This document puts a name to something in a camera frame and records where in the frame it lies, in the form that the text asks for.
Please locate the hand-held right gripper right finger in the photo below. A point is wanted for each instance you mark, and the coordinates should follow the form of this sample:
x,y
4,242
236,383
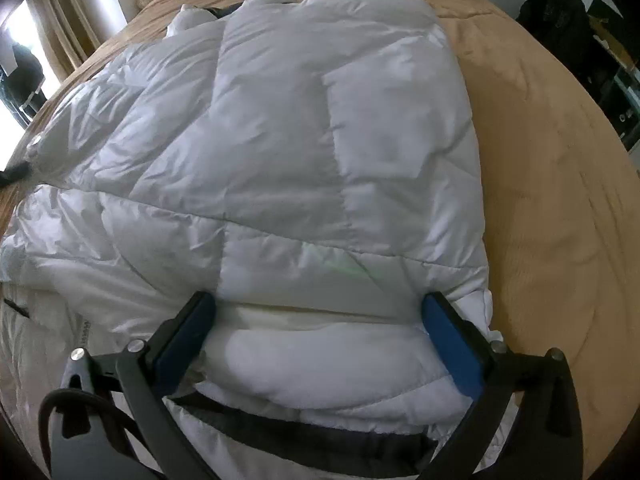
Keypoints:
x,y
452,347

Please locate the dark clothing pile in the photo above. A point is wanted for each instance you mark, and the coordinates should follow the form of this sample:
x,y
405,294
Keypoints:
x,y
560,25

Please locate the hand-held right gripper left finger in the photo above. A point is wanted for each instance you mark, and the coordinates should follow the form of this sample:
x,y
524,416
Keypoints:
x,y
184,342

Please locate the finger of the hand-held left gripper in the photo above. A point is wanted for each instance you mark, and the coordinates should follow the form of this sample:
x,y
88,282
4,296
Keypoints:
x,y
12,173

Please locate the tan bed blanket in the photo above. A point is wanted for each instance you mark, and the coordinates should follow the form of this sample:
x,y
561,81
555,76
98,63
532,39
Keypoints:
x,y
550,220

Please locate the white puffer jacket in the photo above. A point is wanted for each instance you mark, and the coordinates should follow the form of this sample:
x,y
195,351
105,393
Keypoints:
x,y
310,160

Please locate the beige curtain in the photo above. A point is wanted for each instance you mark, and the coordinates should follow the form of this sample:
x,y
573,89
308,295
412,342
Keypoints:
x,y
62,25

